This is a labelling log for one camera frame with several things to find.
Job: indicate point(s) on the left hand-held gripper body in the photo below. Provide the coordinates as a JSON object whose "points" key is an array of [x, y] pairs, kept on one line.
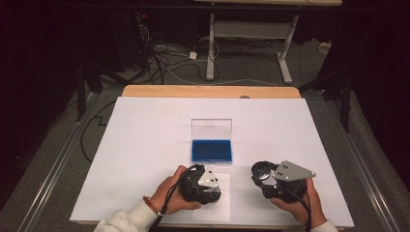
{"points": [[196, 190]]}

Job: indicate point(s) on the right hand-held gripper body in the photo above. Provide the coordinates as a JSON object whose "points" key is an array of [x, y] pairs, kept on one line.
{"points": [[290, 174]]}

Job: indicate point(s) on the white paper sheet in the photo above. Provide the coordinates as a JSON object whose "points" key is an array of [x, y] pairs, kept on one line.
{"points": [[224, 209]]}

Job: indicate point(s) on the person's left hand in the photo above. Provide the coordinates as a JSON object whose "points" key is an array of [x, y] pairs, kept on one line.
{"points": [[169, 196]]}

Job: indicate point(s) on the person's right hand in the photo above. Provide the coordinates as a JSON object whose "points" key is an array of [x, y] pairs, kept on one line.
{"points": [[306, 209]]}

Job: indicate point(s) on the blue ink pad clear lid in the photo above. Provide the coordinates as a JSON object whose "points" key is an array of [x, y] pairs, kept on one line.
{"points": [[211, 151]]}

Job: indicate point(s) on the white table cover sheet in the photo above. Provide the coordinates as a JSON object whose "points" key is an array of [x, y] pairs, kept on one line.
{"points": [[145, 135]]}

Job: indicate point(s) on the black metal stand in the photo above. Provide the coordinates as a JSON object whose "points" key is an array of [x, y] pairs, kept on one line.
{"points": [[346, 106], [80, 96]]}

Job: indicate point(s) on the wooden table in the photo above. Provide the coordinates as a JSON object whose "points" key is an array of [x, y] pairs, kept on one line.
{"points": [[209, 91]]}

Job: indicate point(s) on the small white box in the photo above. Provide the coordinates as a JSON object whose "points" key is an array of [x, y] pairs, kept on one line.
{"points": [[324, 47]]}

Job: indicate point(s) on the white power adapter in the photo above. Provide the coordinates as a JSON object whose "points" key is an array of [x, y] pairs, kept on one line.
{"points": [[192, 55]]}

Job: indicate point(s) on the aluminium floor rail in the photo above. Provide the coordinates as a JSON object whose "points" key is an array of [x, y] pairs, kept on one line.
{"points": [[54, 167], [364, 167]]}

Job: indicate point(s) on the white desk frame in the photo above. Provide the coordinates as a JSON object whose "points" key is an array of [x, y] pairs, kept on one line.
{"points": [[251, 30]]}

